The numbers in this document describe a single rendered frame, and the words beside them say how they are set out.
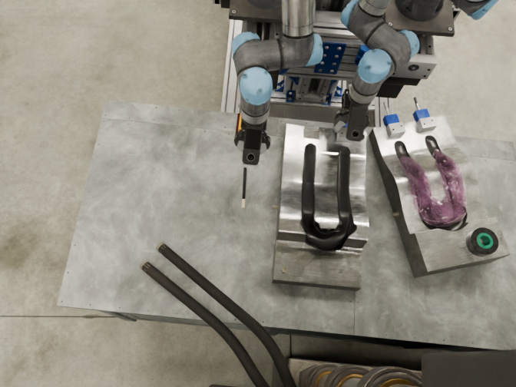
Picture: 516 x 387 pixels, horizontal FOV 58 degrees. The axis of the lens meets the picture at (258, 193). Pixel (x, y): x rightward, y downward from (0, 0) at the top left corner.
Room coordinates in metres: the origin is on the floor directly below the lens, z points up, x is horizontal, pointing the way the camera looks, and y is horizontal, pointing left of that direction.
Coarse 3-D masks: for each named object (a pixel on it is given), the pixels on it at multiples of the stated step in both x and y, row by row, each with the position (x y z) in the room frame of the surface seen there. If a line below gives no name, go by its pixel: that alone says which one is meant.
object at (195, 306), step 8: (144, 264) 0.24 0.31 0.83; (152, 272) 0.22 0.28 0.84; (160, 272) 0.22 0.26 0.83; (160, 280) 0.19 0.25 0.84; (168, 280) 0.20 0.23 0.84; (168, 288) 0.17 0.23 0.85; (176, 288) 0.18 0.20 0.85; (176, 296) 0.15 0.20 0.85; (184, 296) 0.15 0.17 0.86; (184, 304) 0.13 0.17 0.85; (192, 304) 0.13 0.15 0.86; (200, 304) 0.14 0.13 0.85; (200, 312) 0.12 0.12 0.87; (208, 312) 0.12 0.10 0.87; (208, 320) 0.09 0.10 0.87
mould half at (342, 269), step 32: (288, 128) 0.71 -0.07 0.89; (320, 128) 0.73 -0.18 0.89; (288, 160) 0.60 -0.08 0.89; (320, 160) 0.62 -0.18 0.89; (352, 160) 0.63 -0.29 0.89; (288, 192) 0.49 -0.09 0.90; (320, 192) 0.51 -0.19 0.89; (352, 192) 0.52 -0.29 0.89; (288, 224) 0.38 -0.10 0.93; (320, 224) 0.39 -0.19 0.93; (288, 256) 0.30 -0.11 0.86; (320, 256) 0.32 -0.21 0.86; (352, 256) 0.33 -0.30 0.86; (352, 288) 0.24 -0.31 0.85
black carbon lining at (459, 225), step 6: (426, 138) 0.76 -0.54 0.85; (432, 138) 0.76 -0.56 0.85; (396, 144) 0.72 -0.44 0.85; (402, 144) 0.72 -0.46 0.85; (426, 144) 0.73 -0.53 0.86; (432, 144) 0.74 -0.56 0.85; (396, 150) 0.70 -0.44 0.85; (402, 150) 0.70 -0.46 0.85; (432, 150) 0.71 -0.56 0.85; (408, 156) 0.68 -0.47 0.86; (432, 156) 0.69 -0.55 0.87; (462, 222) 0.47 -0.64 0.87; (432, 228) 0.44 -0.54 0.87; (438, 228) 0.43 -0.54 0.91; (444, 228) 0.45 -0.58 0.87; (450, 228) 0.45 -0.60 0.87; (456, 228) 0.45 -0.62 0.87
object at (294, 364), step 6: (294, 360) 0.02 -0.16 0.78; (300, 360) 0.02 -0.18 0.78; (306, 360) 0.02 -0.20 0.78; (312, 360) 0.02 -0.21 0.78; (288, 366) 0.00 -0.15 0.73; (294, 366) 0.00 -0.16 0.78; (366, 366) 0.02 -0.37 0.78; (372, 366) 0.03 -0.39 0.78; (294, 372) -0.02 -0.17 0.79; (414, 372) 0.02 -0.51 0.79; (420, 372) 0.02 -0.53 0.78
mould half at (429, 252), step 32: (384, 128) 0.77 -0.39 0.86; (416, 128) 0.79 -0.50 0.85; (448, 128) 0.80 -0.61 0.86; (384, 160) 0.65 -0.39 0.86; (416, 160) 0.66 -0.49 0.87; (480, 192) 0.57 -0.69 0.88; (416, 224) 0.45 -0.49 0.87; (480, 224) 0.46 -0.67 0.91; (416, 256) 0.35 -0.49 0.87; (448, 256) 0.35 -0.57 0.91; (480, 256) 0.36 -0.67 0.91
